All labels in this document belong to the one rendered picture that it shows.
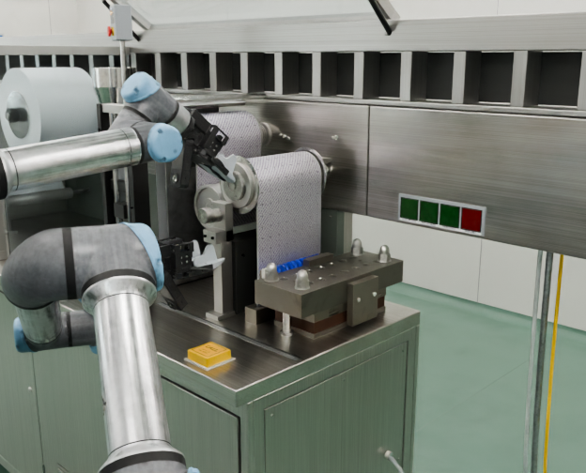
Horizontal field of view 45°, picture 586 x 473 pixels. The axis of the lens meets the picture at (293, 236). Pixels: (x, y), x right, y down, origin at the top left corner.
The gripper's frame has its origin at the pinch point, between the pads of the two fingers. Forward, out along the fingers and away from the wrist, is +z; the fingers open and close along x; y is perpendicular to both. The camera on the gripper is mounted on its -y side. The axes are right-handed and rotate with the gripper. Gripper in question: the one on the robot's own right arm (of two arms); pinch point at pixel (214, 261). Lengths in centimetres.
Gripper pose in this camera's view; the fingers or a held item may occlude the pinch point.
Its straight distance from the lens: 169.0
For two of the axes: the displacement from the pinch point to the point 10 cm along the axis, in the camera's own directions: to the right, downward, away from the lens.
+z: 7.0, -1.8, 6.9
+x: -7.1, -1.7, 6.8
